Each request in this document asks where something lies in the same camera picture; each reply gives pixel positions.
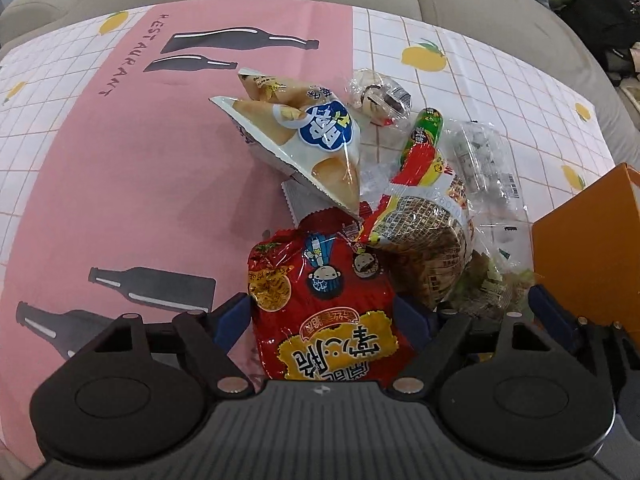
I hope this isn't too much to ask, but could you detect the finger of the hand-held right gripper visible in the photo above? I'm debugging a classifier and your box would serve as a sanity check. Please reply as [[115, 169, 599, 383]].
[[528, 283, 627, 362]]

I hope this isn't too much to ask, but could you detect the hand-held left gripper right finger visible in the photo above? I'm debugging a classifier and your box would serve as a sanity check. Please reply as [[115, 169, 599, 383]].
[[386, 295, 567, 397]]

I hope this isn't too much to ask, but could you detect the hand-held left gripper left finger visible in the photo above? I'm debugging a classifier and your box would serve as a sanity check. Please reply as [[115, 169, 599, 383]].
[[65, 293, 251, 398]]

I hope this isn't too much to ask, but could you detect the clear green snack bag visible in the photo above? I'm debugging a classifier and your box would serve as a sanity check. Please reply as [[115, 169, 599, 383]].
[[449, 210, 537, 322]]

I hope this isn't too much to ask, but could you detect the orange box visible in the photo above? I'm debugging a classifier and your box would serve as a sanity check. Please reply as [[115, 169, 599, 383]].
[[531, 162, 640, 347]]

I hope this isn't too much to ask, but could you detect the gold patterned snack bag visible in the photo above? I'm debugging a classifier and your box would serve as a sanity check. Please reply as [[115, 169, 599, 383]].
[[357, 147, 477, 312]]

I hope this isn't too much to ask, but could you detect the red instant noodle packet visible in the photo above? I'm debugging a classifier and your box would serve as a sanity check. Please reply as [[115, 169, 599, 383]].
[[247, 207, 418, 382]]

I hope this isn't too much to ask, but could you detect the clear white candy packet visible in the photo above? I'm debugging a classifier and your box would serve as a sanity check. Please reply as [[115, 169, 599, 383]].
[[444, 120, 524, 212]]

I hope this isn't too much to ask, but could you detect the green and red sausage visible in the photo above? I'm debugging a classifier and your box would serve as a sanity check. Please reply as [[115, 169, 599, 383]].
[[398, 107, 446, 182]]

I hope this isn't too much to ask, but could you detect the triangular sandwich packet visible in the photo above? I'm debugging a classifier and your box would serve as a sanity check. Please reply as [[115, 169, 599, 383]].
[[207, 67, 364, 222]]

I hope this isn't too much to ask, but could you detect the clear chocolate muffin packet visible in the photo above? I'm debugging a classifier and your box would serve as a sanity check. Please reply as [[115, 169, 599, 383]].
[[346, 67, 414, 129]]

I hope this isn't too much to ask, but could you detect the pink and white printed tablecloth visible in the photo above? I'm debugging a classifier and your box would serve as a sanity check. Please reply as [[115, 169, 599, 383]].
[[0, 4, 619, 467]]

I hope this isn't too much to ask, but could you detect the black backpack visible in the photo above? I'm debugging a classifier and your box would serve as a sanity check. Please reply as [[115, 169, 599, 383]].
[[559, 0, 640, 87]]

